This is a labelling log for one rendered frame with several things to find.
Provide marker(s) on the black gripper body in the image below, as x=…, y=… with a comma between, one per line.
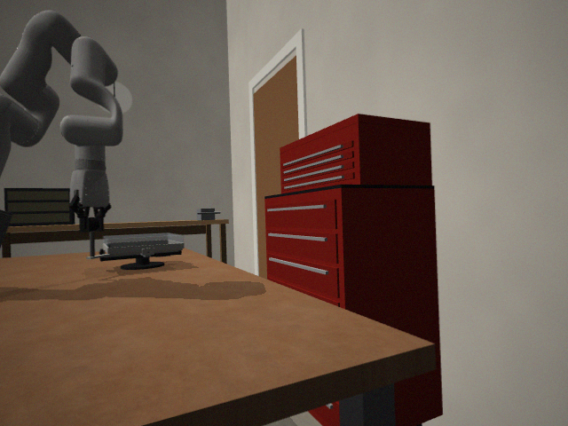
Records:
x=93, y=187

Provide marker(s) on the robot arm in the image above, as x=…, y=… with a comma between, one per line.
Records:
x=24, y=80

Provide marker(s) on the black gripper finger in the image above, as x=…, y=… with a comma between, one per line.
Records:
x=100, y=213
x=85, y=220

